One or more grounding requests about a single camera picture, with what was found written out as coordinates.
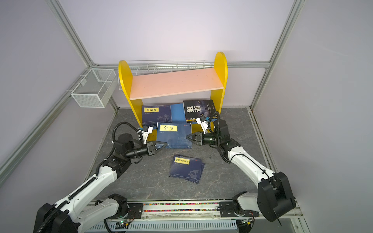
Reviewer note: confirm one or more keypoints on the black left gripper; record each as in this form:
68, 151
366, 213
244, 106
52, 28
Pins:
151, 150

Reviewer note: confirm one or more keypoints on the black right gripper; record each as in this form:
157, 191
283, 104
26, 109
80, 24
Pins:
200, 139

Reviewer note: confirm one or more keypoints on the navy book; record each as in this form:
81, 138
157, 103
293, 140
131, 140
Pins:
151, 115
174, 134

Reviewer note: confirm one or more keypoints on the dark wolf cover book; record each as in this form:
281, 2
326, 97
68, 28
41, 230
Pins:
196, 108

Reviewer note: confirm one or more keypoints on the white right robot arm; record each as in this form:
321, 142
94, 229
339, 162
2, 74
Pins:
274, 197

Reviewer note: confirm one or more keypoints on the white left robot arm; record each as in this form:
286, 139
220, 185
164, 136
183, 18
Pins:
68, 215

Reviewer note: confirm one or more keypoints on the navy book lowest in pile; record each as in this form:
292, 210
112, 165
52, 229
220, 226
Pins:
187, 168

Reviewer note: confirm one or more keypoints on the yellow wooden bookshelf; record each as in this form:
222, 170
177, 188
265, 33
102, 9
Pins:
137, 88

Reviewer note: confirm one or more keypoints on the white mesh basket left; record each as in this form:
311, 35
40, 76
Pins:
95, 88

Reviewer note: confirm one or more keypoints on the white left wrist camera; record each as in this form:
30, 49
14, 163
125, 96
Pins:
144, 132

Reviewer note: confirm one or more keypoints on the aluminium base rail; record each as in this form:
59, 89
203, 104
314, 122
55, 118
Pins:
217, 216

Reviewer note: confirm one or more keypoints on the white wire basket rear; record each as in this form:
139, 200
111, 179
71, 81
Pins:
147, 67

